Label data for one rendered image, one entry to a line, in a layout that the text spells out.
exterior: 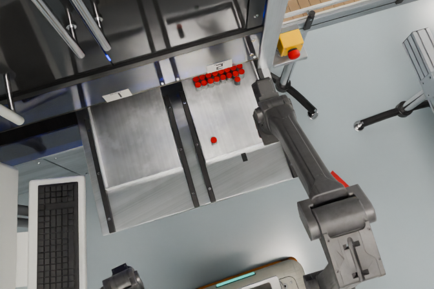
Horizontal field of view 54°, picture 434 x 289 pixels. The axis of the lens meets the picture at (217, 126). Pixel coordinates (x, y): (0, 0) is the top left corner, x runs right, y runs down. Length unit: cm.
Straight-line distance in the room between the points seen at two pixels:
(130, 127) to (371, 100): 149
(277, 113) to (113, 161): 72
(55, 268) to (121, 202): 31
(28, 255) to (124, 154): 48
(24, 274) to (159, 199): 53
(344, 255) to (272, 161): 78
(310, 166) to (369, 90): 180
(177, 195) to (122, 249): 98
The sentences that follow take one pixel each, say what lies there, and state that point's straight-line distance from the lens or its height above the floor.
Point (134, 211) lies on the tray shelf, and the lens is 147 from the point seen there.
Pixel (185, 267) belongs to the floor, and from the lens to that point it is 232.
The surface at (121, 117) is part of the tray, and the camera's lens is 153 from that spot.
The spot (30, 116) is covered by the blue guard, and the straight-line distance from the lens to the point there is 145.
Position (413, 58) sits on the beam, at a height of 47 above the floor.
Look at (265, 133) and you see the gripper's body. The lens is 117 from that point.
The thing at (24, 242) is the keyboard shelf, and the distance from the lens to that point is 167.
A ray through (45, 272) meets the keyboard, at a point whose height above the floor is 83.
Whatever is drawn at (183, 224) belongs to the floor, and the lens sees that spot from 232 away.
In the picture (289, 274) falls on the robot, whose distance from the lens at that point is 205.
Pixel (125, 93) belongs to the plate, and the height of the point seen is 102.
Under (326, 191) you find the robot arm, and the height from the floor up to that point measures 158.
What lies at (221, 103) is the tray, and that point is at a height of 88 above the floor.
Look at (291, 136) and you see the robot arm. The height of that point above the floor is 146.
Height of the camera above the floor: 231
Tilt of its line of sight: 75 degrees down
